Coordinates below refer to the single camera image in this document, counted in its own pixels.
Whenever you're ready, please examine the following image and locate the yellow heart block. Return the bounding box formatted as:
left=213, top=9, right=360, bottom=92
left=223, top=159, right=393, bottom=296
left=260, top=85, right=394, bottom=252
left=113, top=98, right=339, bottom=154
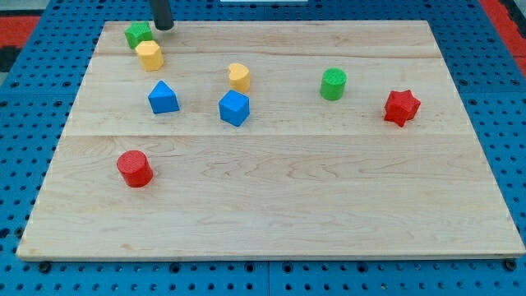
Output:
left=228, top=63, right=251, bottom=93

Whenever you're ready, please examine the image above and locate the light wooden board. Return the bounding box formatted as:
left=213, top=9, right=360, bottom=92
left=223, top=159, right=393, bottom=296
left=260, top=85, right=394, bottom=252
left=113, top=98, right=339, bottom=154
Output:
left=17, top=21, right=525, bottom=261

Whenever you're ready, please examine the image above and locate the blue cube block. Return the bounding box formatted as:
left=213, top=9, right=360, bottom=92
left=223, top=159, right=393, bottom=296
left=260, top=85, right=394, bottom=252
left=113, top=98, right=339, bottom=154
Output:
left=219, top=90, right=250, bottom=127

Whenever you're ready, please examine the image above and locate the green cylinder block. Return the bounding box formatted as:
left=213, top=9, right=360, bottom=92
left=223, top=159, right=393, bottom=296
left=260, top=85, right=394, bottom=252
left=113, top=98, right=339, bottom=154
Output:
left=320, top=68, right=347, bottom=101

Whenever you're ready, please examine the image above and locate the blue triangle block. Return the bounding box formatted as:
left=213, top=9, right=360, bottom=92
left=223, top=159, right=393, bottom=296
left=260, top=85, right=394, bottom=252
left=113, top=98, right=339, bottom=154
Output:
left=148, top=81, right=180, bottom=114

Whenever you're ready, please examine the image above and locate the red cylinder block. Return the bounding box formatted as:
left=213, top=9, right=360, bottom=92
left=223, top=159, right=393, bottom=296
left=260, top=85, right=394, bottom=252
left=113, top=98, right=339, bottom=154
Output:
left=117, top=150, right=154, bottom=187

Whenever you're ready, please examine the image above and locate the yellow hexagon block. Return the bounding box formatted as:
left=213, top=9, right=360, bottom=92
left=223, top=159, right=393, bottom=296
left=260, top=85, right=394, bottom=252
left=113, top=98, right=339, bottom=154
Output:
left=135, top=40, right=164, bottom=72

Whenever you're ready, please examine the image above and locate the red star block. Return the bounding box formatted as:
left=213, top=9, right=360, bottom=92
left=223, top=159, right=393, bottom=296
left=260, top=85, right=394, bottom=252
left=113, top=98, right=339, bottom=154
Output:
left=384, top=90, right=421, bottom=127

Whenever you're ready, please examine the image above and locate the green star block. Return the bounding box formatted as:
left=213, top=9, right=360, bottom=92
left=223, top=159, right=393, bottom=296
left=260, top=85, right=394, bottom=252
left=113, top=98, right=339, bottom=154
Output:
left=124, top=21, right=154, bottom=49

